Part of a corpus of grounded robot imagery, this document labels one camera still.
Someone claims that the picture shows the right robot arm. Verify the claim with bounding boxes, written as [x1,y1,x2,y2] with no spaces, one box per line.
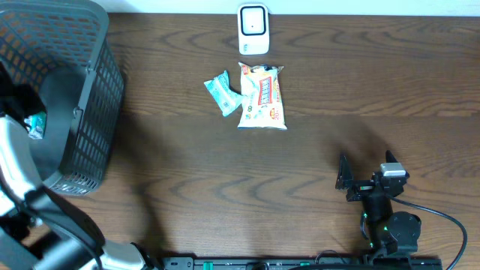
[335,151,422,257]

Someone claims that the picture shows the white barcode scanner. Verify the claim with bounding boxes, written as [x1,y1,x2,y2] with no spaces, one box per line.
[237,3,270,56]

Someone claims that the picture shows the light green wipes packet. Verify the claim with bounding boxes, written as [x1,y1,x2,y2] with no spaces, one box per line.
[204,70,243,117]

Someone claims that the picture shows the grey plastic shopping basket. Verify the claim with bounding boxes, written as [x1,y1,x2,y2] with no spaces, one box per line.
[1,0,125,196]

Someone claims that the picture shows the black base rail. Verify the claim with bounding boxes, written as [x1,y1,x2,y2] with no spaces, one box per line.
[160,255,443,270]

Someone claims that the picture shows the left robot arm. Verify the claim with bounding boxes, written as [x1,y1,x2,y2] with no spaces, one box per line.
[1,68,162,269]

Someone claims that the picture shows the yellow snack bag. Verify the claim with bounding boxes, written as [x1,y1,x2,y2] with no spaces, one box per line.
[238,62,287,131]

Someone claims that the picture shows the teal tissue pack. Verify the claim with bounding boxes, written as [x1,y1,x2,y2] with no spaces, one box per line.
[24,112,47,140]

